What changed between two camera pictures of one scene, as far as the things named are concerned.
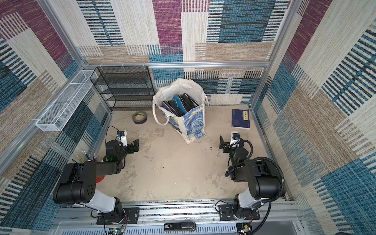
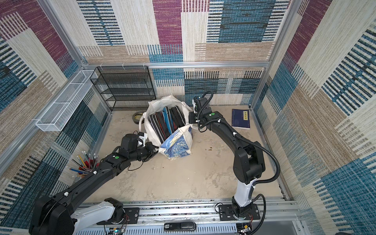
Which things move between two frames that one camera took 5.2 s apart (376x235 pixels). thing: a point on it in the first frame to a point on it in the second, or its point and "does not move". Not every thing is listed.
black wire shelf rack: (125, 88) does not move
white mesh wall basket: (65, 101) does not move
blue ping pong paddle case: (178, 103) to (166, 110)
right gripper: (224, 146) to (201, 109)
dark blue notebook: (240, 119) does not move
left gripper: (136, 143) to (150, 148)
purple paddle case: (163, 105) to (158, 126)
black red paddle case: (188, 103) to (177, 118)
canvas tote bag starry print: (182, 102) to (166, 121)
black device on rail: (180, 226) does not move
